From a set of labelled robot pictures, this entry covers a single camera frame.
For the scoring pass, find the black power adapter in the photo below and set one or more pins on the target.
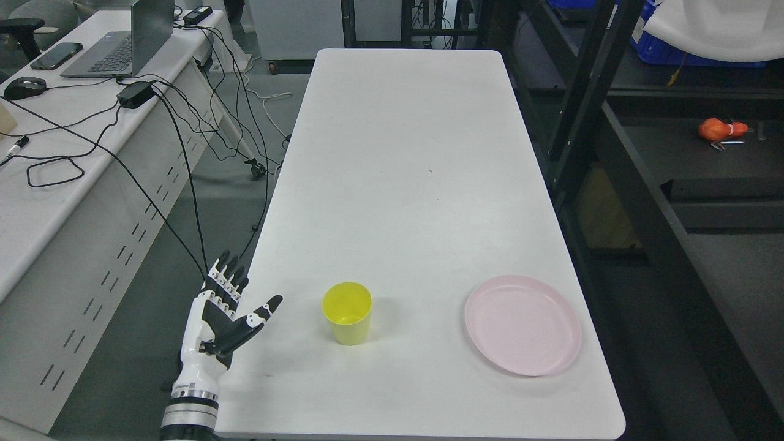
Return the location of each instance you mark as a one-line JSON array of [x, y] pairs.
[[135, 95], [197, 15]]

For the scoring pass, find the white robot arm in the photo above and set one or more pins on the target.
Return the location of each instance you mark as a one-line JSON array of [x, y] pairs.
[[189, 418]]

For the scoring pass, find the yellow plastic cup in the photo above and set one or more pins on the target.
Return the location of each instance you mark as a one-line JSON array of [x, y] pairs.
[[347, 308]]

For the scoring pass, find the pink plastic plate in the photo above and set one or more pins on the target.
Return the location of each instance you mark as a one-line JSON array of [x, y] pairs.
[[523, 326]]

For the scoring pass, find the blue plastic bin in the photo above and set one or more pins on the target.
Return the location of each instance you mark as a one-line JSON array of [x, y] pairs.
[[652, 50]]

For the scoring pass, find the black metal shelf rack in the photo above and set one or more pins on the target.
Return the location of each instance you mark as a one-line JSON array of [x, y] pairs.
[[678, 246]]

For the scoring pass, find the white table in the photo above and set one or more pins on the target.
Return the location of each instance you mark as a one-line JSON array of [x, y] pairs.
[[412, 173]]

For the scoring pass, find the black smartphone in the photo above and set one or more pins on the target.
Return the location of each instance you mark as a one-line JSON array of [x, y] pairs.
[[56, 56]]

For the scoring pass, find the black computer mouse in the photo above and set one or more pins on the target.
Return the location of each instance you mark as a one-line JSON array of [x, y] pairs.
[[25, 87]]

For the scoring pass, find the grey laptop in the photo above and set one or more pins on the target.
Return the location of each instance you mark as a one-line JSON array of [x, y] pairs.
[[124, 54]]

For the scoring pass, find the black marker pen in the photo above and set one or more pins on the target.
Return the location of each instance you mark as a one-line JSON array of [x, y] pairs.
[[21, 143]]

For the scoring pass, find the white side desk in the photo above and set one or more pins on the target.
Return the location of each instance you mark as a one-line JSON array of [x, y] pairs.
[[81, 206]]

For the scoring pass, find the white cloth cover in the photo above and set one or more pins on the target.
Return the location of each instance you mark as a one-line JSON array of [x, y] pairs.
[[732, 31]]

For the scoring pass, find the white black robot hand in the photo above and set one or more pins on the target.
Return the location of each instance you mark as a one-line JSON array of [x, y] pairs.
[[214, 330]]

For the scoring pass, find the orange toy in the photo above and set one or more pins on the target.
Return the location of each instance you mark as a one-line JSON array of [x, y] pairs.
[[717, 132]]

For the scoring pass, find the black office chair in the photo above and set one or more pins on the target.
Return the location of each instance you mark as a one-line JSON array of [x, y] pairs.
[[36, 25]]

